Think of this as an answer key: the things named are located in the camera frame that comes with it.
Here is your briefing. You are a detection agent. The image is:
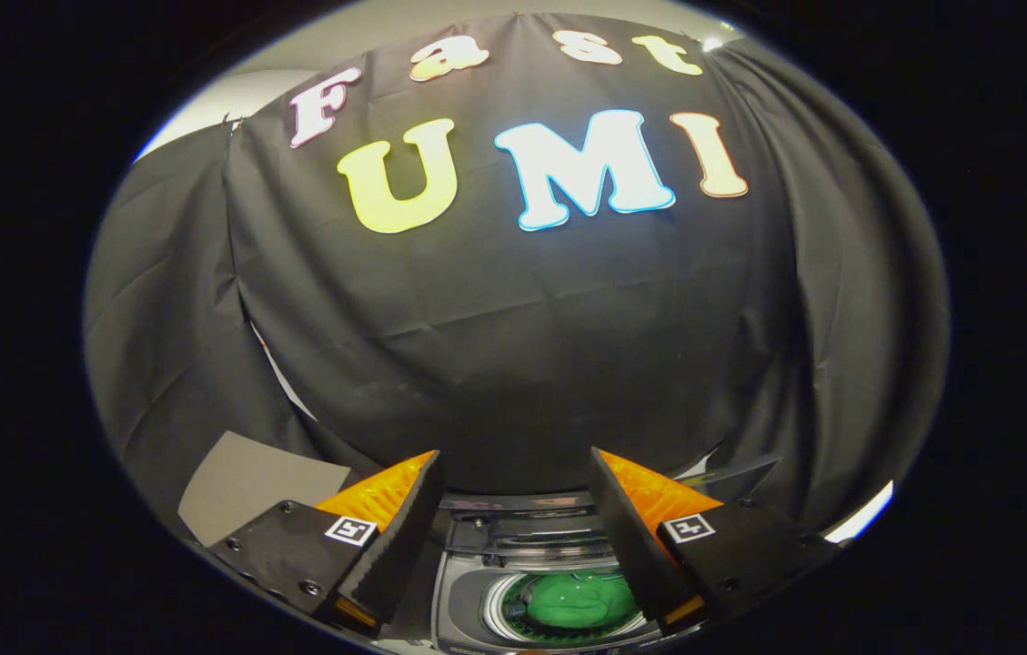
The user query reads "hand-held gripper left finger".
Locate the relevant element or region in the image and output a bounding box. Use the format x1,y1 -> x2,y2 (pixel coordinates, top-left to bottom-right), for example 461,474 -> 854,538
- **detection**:
208,450 -> 443,633

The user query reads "dark grey washing machine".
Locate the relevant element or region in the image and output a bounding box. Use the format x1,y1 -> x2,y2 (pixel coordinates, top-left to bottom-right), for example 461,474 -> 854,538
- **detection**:
427,491 -> 714,651

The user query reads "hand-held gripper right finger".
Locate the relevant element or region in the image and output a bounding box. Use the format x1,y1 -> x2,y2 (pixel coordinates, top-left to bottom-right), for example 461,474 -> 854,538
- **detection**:
588,448 -> 841,638

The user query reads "green polo shirt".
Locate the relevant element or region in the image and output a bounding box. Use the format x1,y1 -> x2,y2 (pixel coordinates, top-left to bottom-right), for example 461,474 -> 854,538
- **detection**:
527,569 -> 641,630

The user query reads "black backdrop cloth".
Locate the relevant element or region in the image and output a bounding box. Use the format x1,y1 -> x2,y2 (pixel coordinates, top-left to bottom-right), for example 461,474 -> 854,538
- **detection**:
81,11 -> 951,547

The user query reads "white flat sheet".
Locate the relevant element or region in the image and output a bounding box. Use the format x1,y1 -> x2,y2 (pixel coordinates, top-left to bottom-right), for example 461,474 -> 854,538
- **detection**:
822,480 -> 894,545

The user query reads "grey cabinet with dark top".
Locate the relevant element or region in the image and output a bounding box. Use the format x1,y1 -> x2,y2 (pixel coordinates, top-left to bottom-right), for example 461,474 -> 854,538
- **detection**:
178,430 -> 355,547

